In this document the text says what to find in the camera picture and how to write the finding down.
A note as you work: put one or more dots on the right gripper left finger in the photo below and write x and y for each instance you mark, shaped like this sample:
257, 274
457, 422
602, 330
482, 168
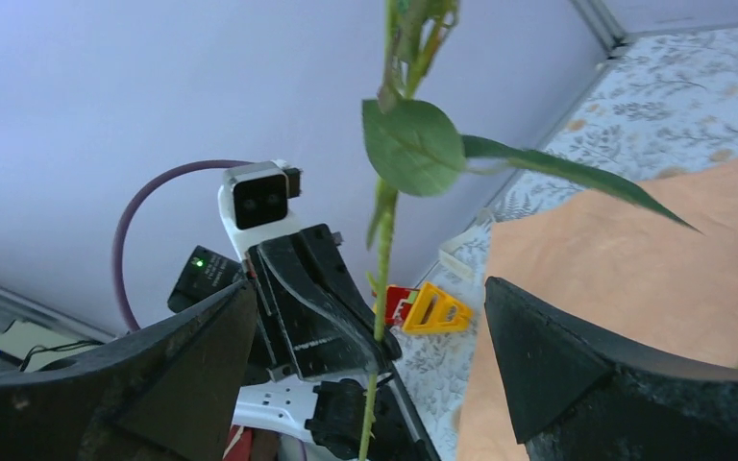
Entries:
166, 392

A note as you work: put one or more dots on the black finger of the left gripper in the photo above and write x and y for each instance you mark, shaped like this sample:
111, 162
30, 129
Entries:
325, 323

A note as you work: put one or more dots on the floral patterned table mat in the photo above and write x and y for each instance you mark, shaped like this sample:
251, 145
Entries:
669, 105

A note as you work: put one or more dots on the red yellow toy truck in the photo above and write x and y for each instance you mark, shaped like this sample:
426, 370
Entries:
425, 310

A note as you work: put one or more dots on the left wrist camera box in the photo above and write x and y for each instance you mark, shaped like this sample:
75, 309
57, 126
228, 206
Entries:
253, 203

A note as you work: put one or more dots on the cream ribbon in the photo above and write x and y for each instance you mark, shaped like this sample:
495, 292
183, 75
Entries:
465, 254

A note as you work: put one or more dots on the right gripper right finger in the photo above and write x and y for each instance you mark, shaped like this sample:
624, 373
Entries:
577, 391

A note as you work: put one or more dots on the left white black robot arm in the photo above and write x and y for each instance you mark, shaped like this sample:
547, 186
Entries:
325, 412

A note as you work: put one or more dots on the pink rose stem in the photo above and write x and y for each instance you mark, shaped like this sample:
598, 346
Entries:
415, 148

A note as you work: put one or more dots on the peach wrapping paper sheet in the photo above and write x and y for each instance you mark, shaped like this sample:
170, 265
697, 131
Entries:
673, 288

